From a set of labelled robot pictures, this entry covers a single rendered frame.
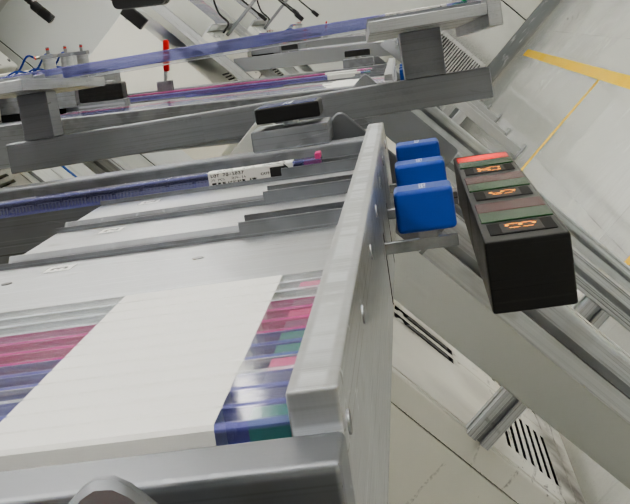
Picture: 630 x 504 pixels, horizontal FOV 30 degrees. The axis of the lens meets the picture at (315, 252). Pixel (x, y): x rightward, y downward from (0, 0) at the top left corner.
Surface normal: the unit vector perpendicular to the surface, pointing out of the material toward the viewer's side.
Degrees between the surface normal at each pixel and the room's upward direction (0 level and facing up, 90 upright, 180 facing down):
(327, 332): 43
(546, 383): 90
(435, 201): 90
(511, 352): 90
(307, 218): 90
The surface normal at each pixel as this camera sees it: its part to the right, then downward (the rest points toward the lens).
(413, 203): -0.07, 0.19
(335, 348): -0.15, -0.97
